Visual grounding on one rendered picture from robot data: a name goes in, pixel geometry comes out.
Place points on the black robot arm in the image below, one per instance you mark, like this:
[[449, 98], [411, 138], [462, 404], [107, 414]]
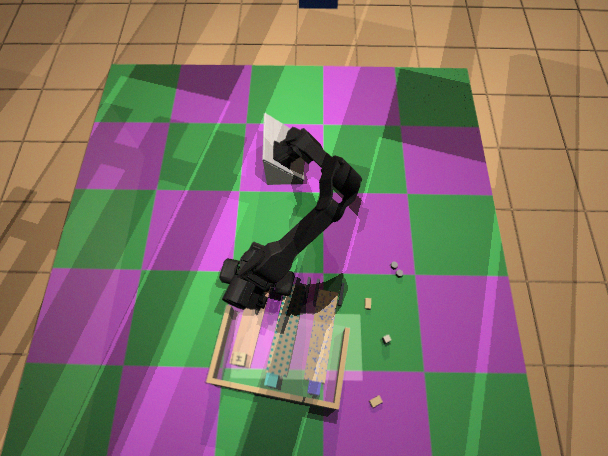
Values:
[[274, 260]]

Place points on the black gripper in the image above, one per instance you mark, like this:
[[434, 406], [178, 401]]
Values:
[[229, 269]]

